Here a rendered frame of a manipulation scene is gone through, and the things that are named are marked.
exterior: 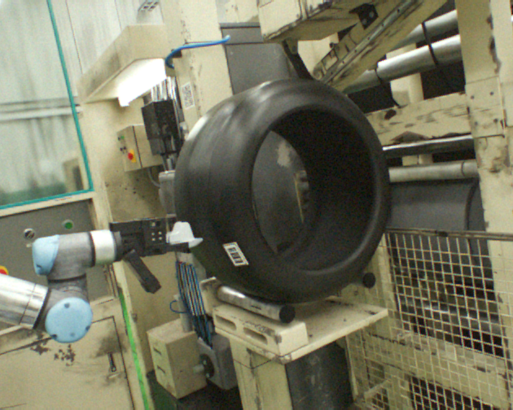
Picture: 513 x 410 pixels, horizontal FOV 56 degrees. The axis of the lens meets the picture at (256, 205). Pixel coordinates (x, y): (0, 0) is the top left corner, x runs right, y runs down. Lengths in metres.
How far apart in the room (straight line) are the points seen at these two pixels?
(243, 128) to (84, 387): 1.07
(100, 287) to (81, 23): 9.58
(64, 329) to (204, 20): 1.02
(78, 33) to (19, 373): 9.66
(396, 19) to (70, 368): 1.44
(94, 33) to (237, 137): 10.07
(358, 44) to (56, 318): 1.07
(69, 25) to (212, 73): 9.55
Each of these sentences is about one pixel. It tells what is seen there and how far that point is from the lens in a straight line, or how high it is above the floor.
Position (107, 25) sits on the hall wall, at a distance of 11.21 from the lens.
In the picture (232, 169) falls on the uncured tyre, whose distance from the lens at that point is 1.06.
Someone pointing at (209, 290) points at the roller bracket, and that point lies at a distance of 1.46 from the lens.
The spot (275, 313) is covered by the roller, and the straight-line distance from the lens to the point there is 1.20.
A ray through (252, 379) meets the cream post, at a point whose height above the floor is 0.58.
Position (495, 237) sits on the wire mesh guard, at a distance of 1.31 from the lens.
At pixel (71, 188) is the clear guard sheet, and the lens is 1.71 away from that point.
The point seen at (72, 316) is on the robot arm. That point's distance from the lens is 0.90.
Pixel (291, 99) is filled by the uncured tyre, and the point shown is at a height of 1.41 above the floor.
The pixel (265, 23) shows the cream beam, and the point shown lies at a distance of 1.62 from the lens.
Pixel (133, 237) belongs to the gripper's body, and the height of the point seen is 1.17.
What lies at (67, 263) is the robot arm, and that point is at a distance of 1.03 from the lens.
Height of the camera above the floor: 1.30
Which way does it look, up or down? 6 degrees down
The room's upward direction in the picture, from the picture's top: 11 degrees counter-clockwise
